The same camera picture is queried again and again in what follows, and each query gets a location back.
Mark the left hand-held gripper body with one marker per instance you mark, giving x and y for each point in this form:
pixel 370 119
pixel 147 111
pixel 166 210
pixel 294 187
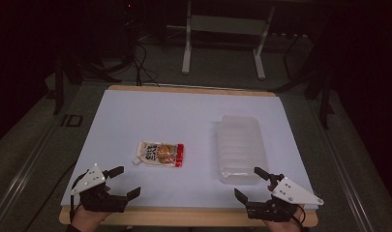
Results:
pixel 93 180

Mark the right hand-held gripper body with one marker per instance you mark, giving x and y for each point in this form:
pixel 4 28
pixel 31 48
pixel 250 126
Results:
pixel 293 193

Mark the person's right hand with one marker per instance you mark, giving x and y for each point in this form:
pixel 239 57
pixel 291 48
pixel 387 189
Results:
pixel 285 227

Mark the person's left hand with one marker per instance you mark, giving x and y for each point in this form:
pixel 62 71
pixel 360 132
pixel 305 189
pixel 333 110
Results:
pixel 85 220

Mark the clear plastic container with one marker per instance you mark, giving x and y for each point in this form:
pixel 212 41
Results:
pixel 241 150

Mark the printed sauce pouch red end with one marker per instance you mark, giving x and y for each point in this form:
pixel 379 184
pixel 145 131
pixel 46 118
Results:
pixel 159 154

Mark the white table mat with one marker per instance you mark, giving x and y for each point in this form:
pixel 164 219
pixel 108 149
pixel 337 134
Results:
pixel 171 116

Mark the black stand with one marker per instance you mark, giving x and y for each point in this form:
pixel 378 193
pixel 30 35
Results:
pixel 63 80
pixel 316 83

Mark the metal floor rail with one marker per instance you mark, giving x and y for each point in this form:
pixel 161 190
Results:
pixel 21 180
pixel 348 180

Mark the white metal desk frame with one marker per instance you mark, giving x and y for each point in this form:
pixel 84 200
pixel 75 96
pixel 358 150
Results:
pixel 227 24

